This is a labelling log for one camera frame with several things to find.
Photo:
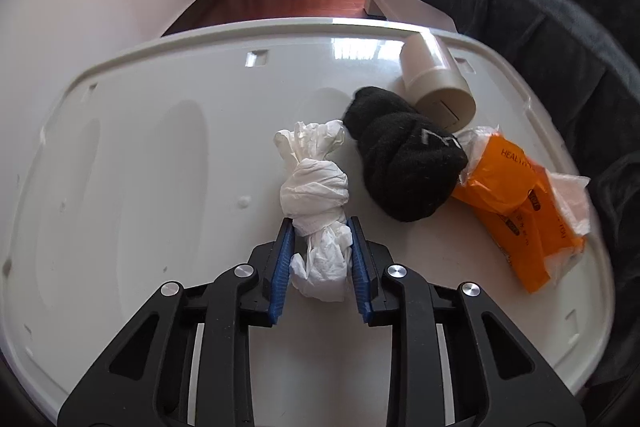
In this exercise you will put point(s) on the white plastic storage box lid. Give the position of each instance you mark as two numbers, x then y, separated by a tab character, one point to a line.
159	165

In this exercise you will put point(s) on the black rolled sock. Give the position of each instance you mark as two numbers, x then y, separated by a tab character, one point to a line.
410	166

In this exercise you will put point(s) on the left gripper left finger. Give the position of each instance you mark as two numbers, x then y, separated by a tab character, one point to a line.
183	359

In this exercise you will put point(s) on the orange tissue pack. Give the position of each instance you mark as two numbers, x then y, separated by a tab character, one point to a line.
538	218

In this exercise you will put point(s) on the beige cylindrical bottle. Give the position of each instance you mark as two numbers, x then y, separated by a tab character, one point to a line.
433	82

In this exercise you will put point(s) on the white tissue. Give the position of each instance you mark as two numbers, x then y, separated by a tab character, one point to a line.
314	196

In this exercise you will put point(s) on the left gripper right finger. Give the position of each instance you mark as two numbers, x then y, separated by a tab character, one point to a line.
457	341

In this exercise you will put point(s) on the bed with dark blanket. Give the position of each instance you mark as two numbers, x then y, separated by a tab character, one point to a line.
581	58

